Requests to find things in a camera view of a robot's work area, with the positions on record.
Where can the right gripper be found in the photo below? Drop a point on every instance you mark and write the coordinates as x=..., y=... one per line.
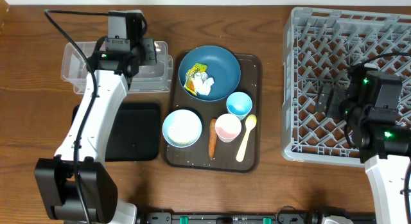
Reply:
x=337, y=94

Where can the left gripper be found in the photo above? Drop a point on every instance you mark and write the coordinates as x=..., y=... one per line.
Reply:
x=148, y=49

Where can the yellow green snack wrapper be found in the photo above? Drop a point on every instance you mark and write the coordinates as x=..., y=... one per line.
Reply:
x=190, y=77

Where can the dark blue plate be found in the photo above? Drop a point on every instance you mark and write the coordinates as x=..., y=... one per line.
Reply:
x=222, y=66

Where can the light blue plastic cup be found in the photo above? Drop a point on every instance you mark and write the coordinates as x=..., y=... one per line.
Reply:
x=239, y=104

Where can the pink plastic cup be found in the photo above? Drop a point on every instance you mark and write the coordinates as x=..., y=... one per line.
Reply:
x=228, y=127

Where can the white tissue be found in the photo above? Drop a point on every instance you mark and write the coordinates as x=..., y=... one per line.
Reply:
x=202, y=83

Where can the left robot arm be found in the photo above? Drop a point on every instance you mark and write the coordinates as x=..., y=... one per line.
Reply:
x=74, y=185

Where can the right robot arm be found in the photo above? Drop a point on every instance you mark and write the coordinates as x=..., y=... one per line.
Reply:
x=369, y=107

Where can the clear plastic waste bin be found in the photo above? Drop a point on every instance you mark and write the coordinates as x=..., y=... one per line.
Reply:
x=150, y=79

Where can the grey dishwasher rack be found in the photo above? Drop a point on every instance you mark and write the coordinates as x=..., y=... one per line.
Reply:
x=319, y=46

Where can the black waste bin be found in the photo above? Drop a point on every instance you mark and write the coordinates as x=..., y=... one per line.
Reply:
x=135, y=134

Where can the light blue bowl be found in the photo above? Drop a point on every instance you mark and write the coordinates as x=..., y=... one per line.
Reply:
x=181, y=128

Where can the pale yellow plastic spoon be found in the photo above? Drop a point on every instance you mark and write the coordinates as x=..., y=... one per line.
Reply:
x=250, y=124

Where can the orange carrot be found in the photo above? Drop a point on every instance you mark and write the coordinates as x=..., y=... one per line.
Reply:
x=212, y=138

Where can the dark brown serving tray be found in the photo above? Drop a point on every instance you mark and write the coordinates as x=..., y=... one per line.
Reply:
x=196, y=156

